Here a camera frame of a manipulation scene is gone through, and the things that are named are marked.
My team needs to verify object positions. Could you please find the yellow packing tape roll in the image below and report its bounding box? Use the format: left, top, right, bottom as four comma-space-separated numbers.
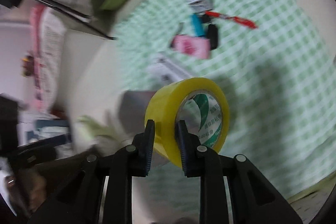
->
145, 77, 230, 168

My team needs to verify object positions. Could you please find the white power bank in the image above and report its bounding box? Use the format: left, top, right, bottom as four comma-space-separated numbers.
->
147, 52, 194, 85

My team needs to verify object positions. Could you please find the pink tissue pack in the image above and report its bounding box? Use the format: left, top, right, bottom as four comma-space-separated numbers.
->
171, 35, 211, 59

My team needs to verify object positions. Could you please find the black car key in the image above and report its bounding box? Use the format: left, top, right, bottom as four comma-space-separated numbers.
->
201, 14, 219, 50

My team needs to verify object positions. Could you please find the blue key fob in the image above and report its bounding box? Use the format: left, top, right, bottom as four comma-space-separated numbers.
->
191, 14, 206, 38

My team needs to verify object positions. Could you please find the red pen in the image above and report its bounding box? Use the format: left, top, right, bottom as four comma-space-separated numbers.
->
205, 11, 258, 30

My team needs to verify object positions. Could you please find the left green slipper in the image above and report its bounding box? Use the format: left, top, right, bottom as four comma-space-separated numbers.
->
77, 115, 131, 156

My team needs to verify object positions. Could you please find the cardboard box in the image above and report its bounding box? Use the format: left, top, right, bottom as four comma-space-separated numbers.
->
117, 90, 155, 142

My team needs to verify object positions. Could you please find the green checkered cloth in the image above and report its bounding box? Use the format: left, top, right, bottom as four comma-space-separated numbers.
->
112, 0, 336, 217

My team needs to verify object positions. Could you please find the pink floral bed sheet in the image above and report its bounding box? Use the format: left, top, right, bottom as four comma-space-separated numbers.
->
30, 3, 67, 113

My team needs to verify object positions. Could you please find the black metal chair frame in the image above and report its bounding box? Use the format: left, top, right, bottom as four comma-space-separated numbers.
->
34, 0, 117, 40

